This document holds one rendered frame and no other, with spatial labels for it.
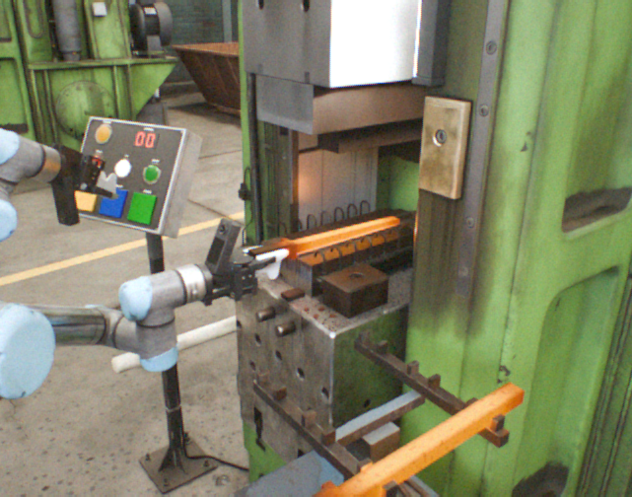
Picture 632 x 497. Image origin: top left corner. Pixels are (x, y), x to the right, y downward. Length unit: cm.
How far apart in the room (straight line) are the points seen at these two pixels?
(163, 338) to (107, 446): 126
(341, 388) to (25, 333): 65
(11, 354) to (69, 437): 165
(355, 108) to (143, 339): 62
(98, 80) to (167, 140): 448
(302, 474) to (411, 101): 80
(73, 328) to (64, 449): 131
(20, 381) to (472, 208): 77
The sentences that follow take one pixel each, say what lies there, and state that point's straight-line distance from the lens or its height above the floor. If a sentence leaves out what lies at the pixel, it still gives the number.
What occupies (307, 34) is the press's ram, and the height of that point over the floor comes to 145.
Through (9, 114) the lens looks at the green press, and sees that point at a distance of 604.
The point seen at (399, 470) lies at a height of 98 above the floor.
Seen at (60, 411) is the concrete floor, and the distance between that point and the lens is 262.
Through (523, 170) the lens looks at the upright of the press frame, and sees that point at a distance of 103.
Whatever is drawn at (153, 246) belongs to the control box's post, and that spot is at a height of 84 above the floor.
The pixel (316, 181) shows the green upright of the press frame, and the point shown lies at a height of 107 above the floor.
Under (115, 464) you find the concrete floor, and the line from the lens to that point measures 232.
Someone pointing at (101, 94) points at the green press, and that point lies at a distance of 606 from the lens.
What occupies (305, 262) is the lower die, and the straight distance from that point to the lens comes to 128.
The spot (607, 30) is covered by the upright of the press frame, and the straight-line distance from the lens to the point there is 123.
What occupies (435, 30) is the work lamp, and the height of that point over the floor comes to 147.
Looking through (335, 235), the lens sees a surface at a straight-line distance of 136.
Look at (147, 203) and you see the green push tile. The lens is 159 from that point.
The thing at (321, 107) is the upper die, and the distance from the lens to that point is 117.
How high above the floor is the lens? 152
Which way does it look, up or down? 23 degrees down
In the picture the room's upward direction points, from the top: 1 degrees clockwise
